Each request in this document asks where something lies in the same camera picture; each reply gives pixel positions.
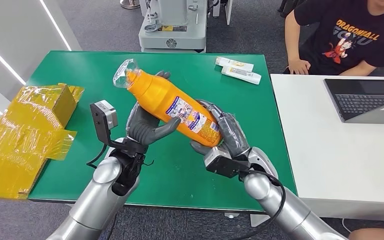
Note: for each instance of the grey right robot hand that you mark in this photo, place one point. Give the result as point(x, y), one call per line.
point(233, 132)

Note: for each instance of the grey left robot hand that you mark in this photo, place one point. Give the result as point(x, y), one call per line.
point(144, 129)

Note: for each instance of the orange plastic bottle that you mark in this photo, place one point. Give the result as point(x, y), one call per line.
point(159, 96)

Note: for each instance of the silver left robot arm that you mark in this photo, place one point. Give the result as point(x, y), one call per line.
point(92, 205)

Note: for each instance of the person's left forearm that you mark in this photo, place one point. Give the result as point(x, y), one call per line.
point(359, 69)

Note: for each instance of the person's right forearm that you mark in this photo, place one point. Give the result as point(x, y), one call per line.
point(292, 39)

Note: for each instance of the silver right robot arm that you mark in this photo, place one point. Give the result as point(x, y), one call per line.
point(278, 202)

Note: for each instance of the large white tube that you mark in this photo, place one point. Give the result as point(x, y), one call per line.
point(241, 74)

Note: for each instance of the small white tube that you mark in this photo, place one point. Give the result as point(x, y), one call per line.
point(233, 63)

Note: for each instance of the white table foot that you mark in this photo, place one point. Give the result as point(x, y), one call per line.
point(258, 220)
point(231, 215)

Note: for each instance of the person's hand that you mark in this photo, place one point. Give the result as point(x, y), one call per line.
point(298, 67)

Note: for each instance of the grey machine base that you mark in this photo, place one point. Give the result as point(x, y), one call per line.
point(178, 39)

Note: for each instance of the white furniture leg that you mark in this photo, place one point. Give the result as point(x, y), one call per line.
point(228, 13)

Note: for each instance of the yellow taped cardboard box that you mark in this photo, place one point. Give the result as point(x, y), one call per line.
point(19, 139)

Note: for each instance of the chrome stand base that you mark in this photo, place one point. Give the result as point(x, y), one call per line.
point(129, 4)

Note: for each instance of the dark grey laptop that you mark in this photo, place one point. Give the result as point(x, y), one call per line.
point(361, 99)

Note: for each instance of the black chair base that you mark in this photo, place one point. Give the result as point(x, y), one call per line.
point(286, 6)

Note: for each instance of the person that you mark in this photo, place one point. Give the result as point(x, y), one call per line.
point(344, 39)

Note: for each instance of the seated person's limb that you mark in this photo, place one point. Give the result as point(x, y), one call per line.
point(377, 235)

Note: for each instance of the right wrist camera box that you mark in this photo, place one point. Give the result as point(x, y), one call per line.
point(222, 164)

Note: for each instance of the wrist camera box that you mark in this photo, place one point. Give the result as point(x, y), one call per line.
point(222, 164)
point(104, 116)

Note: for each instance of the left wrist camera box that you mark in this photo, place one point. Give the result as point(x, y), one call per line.
point(104, 116)

